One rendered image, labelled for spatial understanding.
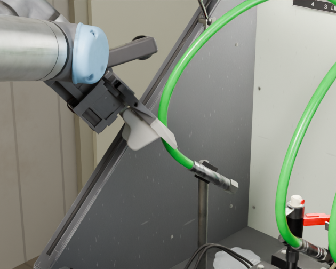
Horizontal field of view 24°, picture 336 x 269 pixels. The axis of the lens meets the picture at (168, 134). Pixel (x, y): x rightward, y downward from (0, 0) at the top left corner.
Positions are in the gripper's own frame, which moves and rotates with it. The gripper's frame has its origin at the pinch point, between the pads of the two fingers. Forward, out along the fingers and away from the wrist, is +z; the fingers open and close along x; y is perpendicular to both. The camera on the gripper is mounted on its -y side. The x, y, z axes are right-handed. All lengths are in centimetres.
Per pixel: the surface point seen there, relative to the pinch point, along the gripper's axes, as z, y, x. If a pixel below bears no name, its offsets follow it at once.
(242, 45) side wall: 5.3, -22.3, -33.2
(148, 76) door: 23, -11, -216
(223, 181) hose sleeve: 12.2, -0.6, -3.0
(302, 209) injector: 22.6, -6.0, 2.7
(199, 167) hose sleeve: 7.3, 0.4, -1.4
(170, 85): -5.8, -5.3, 2.6
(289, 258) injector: 27.9, 0.8, 0.2
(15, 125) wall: -5, 38, -179
